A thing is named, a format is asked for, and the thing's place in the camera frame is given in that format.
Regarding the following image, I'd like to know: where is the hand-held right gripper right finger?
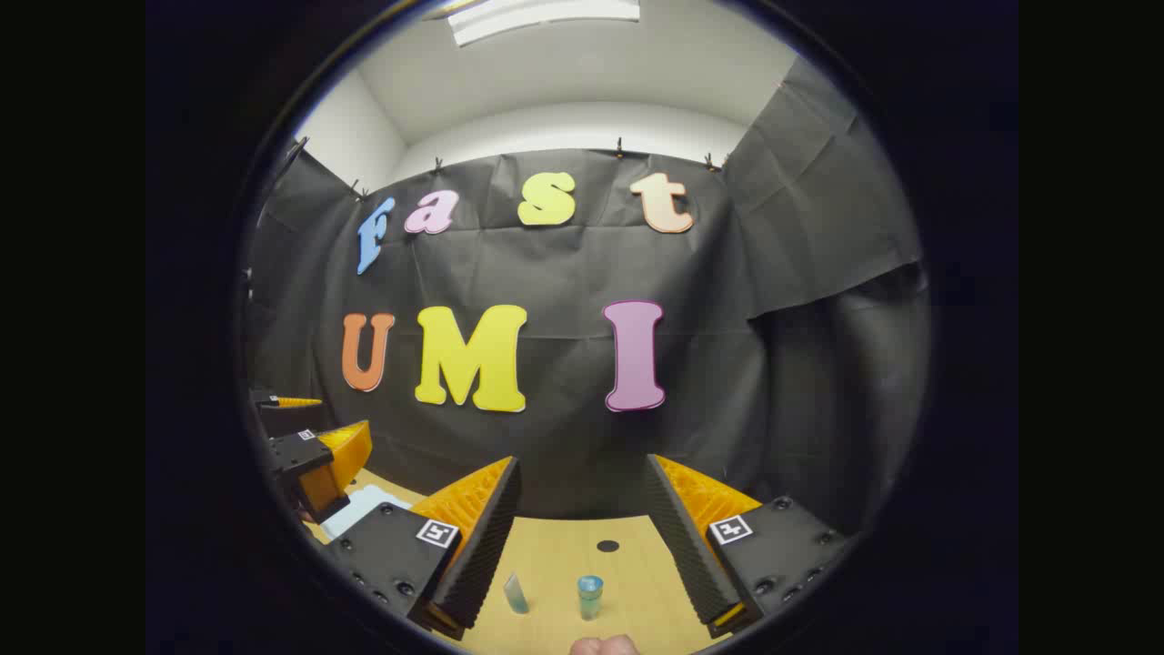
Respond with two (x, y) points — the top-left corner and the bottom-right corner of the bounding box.
(644, 453), (851, 638)

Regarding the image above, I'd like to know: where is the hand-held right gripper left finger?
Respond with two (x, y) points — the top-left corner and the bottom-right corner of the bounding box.
(320, 455), (524, 642)

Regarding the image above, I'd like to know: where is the light blue suitcase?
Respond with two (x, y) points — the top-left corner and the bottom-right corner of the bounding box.
(320, 485), (412, 539)

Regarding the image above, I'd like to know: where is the black backdrop cloth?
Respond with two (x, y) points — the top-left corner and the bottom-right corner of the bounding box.
(244, 56), (930, 538)

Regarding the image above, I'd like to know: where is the white ceiling light panel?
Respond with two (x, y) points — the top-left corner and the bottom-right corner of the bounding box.
(446, 0), (642, 46)

